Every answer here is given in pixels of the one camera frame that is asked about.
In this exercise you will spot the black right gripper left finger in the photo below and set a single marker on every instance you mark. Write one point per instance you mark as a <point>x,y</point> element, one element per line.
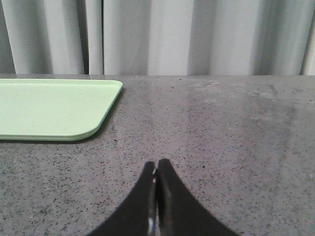
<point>136,215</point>

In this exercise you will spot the grey pleated curtain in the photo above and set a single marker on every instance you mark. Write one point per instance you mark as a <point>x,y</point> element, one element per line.
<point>158,37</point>

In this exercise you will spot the light green plastic tray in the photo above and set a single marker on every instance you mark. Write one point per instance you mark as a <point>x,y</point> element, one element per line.
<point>54,109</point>

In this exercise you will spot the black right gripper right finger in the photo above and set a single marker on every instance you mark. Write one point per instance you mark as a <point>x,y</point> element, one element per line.
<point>180,213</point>

